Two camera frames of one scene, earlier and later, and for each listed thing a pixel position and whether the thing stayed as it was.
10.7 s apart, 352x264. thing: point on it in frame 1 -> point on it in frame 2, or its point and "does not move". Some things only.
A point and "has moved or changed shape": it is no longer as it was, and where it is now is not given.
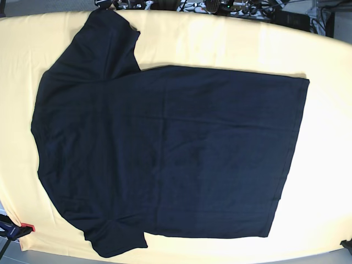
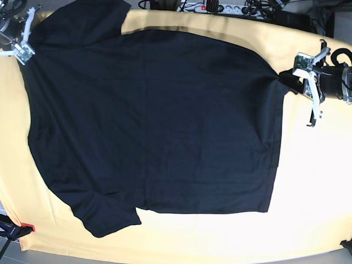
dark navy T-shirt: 127,152 has moved or changed shape
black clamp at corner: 346,244 does not move
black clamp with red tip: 10,231 does not move
